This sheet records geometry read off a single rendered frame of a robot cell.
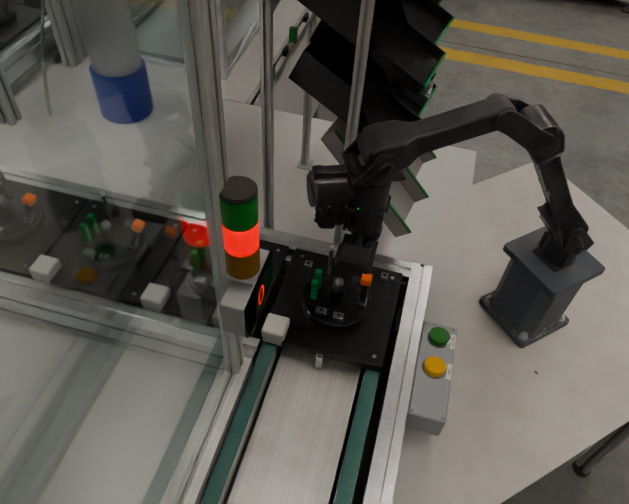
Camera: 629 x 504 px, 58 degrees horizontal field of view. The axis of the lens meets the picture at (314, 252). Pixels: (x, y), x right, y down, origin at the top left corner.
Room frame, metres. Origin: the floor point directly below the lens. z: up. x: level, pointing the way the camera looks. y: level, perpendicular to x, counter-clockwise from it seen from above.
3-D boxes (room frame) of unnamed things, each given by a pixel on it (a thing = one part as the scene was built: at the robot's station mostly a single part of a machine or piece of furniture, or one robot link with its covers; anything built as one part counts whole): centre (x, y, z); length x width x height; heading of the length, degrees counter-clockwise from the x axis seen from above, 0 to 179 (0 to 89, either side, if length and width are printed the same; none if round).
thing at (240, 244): (0.52, 0.10, 1.33); 0.05 x 0.05 x 0.05
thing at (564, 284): (0.78, -0.49, 0.96); 0.15 x 0.15 x 0.20; 32
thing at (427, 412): (0.56, -0.25, 0.93); 0.21 x 0.07 x 0.06; 168
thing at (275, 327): (0.61, 0.06, 0.97); 0.05 x 0.05 x 0.04; 78
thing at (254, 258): (0.52, 0.10, 1.28); 0.05 x 0.05 x 0.05
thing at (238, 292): (0.52, 0.10, 1.29); 0.12 x 0.05 x 0.25; 168
